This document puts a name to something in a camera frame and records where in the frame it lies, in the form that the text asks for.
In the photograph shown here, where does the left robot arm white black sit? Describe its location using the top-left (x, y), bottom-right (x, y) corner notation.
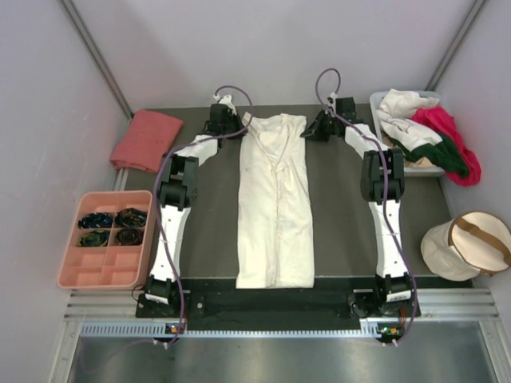
top-left (145, 95), bottom-right (245, 317)

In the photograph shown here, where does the cream t shirt in basket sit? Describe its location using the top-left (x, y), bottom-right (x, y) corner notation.
top-left (377, 89), bottom-right (440, 119)

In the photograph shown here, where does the beige canvas round bag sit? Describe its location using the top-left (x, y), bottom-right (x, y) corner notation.
top-left (421, 211), bottom-right (510, 282)

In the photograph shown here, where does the pink compartment organizer tray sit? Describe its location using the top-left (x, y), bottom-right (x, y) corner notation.
top-left (57, 190), bottom-right (155, 290)

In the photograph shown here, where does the folded salmon pink t shirt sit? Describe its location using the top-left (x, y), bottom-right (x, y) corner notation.
top-left (109, 109), bottom-right (184, 173)

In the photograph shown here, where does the magenta pink t shirt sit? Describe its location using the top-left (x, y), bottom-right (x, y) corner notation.
top-left (411, 106), bottom-right (482, 187)

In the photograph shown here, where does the grey plastic laundry basket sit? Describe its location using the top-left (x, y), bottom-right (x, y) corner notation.
top-left (370, 90), bottom-right (447, 177)

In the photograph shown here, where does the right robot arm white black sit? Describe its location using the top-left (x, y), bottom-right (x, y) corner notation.
top-left (301, 93), bottom-right (414, 316)

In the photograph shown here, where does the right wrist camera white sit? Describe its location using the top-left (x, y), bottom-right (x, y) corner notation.
top-left (327, 92), bottom-right (338, 110)

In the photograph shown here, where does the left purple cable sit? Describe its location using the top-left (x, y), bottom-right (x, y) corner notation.
top-left (153, 84), bottom-right (255, 346)

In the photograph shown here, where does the grey slotted cable duct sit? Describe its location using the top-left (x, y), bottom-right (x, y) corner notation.
top-left (79, 317), bottom-right (416, 339)

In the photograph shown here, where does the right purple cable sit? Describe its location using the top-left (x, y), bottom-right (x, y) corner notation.
top-left (315, 69), bottom-right (418, 346)

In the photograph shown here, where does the white and green t shirt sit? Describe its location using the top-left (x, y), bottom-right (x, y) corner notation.
top-left (376, 112), bottom-right (463, 172)

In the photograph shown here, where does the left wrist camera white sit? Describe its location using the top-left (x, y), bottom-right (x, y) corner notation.
top-left (213, 93), bottom-right (236, 110)

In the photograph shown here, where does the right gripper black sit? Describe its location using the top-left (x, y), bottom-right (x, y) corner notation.
top-left (300, 110), bottom-right (341, 144)

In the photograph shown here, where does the tan garment in basket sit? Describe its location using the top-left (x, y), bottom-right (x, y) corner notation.
top-left (382, 133), bottom-right (434, 168)

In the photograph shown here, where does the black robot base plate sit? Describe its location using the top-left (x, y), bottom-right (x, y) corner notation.
top-left (136, 277), bottom-right (420, 332)

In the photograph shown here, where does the purple cable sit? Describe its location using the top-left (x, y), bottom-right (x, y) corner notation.
top-left (153, 84), bottom-right (255, 346)
top-left (315, 69), bottom-right (418, 346)

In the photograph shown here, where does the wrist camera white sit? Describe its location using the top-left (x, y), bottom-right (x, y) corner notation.
top-left (327, 92), bottom-right (338, 110)
top-left (213, 93), bottom-right (236, 110)

